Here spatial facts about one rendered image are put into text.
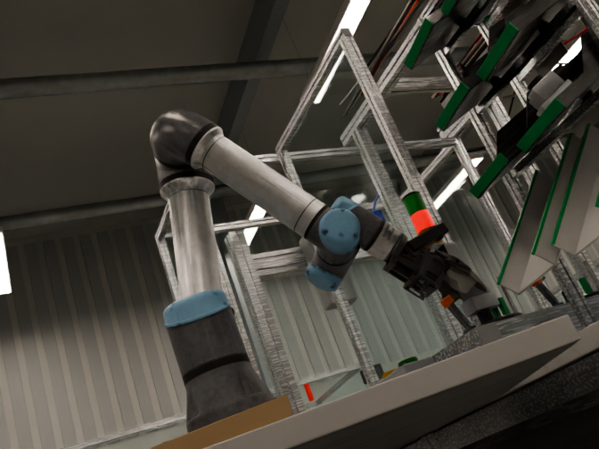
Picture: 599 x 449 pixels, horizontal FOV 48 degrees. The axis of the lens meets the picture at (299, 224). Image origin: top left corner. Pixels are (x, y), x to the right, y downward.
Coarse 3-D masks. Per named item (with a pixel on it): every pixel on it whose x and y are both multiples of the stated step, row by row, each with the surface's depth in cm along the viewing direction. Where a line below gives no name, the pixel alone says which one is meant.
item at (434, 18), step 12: (492, 0) 148; (432, 12) 132; (456, 12) 135; (468, 12) 141; (432, 24) 131; (444, 24) 135; (456, 24) 141; (420, 36) 134; (432, 36) 135; (444, 36) 141; (420, 48) 136; (432, 48) 141; (408, 60) 141; (420, 60) 141
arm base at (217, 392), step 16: (208, 368) 109; (224, 368) 109; (240, 368) 111; (192, 384) 110; (208, 384) 108; (224, 384) 108; (240, 384) 108; (256, 384) 110; (192, 400) 110; (208, 400) 107; (224, 400) 106; (240, 400) 106; (256, 400) 107; (192, 416) 109; (208, 416) 105; (224, 416) 105
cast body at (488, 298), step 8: (472, 288) 141; (488, 288) 143; (464, 296) 144; (472, 296) 141; (480, 296) 141; (488, 296) 142; (464, 304) 142; (472, 304) 140; (480, 304) 140; (488, 304) 141; (496, 304) 142; (464, 312) 143; (472, 312) 140
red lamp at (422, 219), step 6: (420, 210) 173; (426, 210) 174; (414, 216) 174; (420, 216) 173; (426, 216) 173; (414, 222) 174; (420, 222) 173; (426, 222) 172; (432, 222) 173; (420, 228) 172
